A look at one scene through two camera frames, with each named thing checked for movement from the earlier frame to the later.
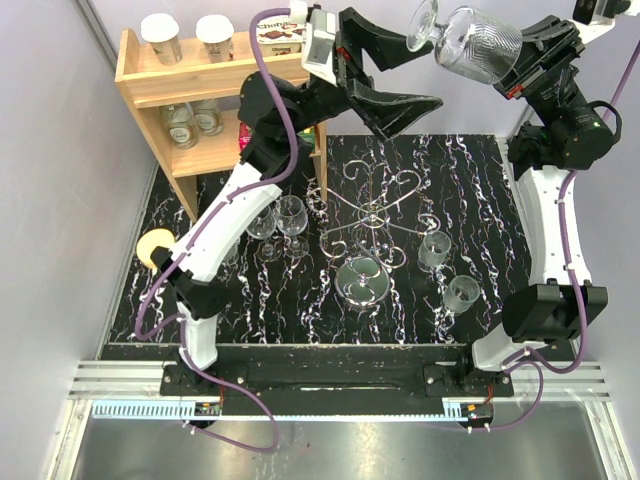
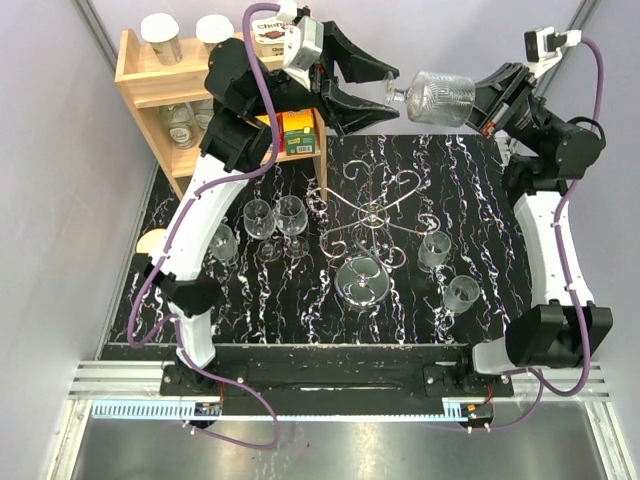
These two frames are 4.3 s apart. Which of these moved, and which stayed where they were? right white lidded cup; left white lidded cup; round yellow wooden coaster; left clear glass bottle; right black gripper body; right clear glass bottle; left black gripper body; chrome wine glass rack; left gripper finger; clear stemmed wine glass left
Moved: left black gripper body; right black gripper body; left gripper finger
Stayed: right white lidded cup; round yellow wooden coaster; chrome wine glass rack; left white lidded cup; left clear glass bottle; right clear glass bottle; clear stemmed wine glass left
